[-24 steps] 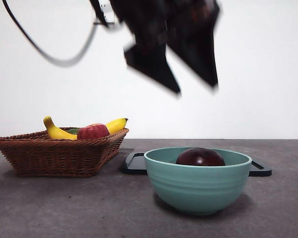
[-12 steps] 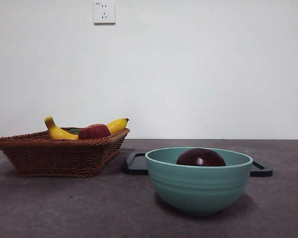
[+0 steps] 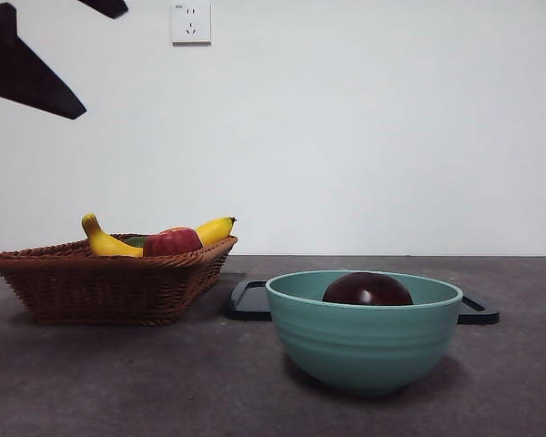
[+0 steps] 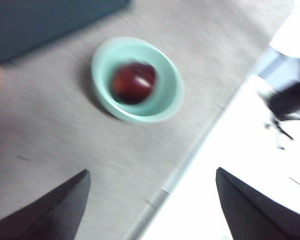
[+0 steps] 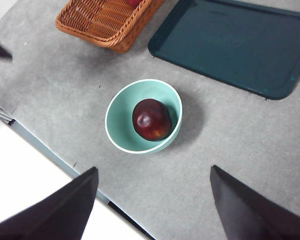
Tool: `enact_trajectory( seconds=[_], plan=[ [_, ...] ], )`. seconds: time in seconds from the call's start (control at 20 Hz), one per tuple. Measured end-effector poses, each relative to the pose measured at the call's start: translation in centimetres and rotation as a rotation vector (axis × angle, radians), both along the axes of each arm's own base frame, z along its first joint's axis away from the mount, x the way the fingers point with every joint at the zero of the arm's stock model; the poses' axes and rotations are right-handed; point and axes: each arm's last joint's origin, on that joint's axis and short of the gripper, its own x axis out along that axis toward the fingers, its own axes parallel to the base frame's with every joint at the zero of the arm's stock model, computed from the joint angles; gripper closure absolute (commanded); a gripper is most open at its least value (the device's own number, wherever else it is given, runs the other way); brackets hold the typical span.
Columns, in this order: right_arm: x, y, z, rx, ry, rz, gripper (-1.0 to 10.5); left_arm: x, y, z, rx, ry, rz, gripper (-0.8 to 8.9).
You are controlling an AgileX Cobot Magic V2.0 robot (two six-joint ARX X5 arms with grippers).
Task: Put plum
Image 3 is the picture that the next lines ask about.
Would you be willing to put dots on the dark red plum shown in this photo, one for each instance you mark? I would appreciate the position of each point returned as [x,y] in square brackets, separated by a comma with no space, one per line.
[368,289]

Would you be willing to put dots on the brown wicker basket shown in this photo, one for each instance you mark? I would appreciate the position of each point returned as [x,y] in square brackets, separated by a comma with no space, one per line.
[100,287]

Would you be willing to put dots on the red apple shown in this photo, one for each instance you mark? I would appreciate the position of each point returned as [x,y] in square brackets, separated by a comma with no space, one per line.
[173,241]

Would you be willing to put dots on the teal ribbed bowl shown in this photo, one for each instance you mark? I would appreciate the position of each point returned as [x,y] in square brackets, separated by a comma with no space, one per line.
[364,346]

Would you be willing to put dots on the green fruit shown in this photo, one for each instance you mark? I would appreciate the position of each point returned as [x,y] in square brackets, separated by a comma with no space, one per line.
[135,241]

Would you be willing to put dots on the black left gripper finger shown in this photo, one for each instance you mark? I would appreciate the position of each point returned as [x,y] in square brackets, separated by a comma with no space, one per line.
[109,7]
[23,77]

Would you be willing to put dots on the yellow banana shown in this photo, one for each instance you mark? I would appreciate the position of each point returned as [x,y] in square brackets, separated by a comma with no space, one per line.
[102,246]

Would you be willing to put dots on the dark green rectangular tray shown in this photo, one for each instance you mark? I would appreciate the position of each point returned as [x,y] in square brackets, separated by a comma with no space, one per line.
[245,305]

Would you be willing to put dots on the white wall socket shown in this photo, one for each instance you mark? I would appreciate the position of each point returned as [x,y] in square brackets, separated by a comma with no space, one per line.
[191,23]

